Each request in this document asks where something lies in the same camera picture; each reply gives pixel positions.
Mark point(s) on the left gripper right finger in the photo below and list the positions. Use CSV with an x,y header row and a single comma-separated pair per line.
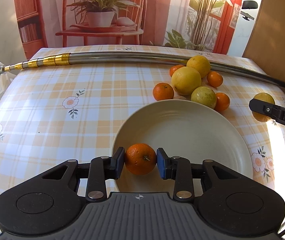
x,y
179,169

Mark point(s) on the large yellow grapefruit back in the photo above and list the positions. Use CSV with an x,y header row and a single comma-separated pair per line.
x,y
201,64

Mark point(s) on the orange tangerine with stem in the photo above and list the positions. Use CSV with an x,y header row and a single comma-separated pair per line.
x,y
140,159

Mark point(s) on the orange tangerine behind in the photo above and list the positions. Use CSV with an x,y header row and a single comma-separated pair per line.
x,y
175,68

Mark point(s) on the large yellow grapefruit front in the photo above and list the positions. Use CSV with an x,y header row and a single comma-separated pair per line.
x,y
185,80

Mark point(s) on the cream round plate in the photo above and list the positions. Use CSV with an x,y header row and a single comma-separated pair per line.
x,y
189,130

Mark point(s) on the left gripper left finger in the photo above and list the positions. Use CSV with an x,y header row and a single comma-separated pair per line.
x,y
71,172

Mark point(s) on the wooden board panel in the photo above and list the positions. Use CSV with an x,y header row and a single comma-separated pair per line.
x,y
266,45

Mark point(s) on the printed room backdrop cloth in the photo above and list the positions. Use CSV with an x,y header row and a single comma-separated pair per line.
x,y
204,25

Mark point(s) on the yellow-green lemon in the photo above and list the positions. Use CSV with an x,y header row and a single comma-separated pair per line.
x,y
205,96

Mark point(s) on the telescopic steel gold pole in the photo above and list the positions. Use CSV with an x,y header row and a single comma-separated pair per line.
x,y
68,59

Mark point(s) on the large yellow grapefruit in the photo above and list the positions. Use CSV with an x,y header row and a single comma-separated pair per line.
x,y
201,64
185,80

